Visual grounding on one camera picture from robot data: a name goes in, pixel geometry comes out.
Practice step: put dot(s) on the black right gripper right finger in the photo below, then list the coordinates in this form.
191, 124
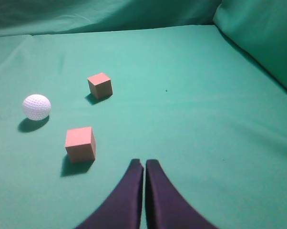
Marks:
165, 207

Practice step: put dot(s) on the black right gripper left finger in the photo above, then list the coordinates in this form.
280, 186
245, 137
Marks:
123, 207

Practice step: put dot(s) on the near brown cube block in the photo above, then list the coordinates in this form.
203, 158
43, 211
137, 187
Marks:
80, 144

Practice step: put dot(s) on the brown cube block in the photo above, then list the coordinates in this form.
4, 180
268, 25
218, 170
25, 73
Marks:
100, 85
80, 144

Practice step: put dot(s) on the far brown cube block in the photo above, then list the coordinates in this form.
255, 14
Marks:
100, 85

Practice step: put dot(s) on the white dimpled golf ball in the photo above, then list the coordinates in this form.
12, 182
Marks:
36, 107

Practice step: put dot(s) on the green cloth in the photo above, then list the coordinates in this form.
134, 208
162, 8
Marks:
183, 94

